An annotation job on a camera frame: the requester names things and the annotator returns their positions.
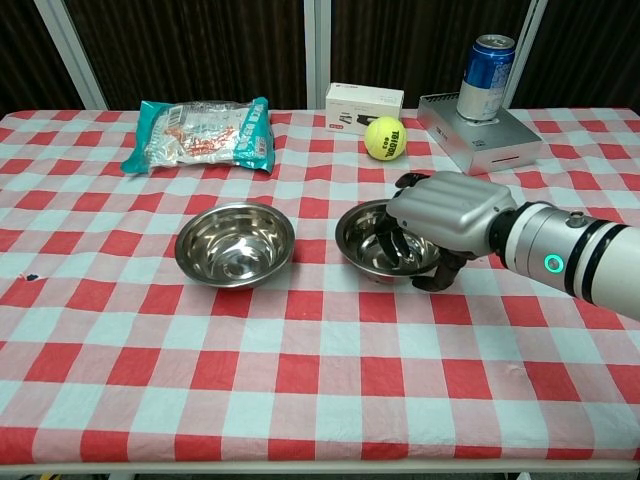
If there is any stainless steel metal bowl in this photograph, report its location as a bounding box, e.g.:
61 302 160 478
174 201 295 291
339 239 441 288
334 198 444 279

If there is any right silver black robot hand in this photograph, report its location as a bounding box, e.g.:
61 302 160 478
375 170 519 293

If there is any blue drink can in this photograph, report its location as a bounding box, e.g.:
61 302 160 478
456 33 517 123

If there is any yellow tennis ball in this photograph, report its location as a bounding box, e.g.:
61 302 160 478
363 115 408 162

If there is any white partition frame post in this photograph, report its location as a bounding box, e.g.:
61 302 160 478
302 0 334 110
33 0 109 111
499 0 550 110

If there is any white cardboard box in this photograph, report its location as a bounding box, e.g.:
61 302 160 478
325 82 406 136

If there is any red white checkered tablecloth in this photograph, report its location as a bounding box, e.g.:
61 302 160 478
0 107 640 464

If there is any silver metal box device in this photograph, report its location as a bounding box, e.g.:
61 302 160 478
416 92 545 177

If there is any dark brown partition panel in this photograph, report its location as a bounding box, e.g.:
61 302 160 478
509 0 640 110
0 0 85 119
329 0 532 110
64 0 307 111

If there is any teal snack bag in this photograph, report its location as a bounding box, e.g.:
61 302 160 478
120 96 277 176

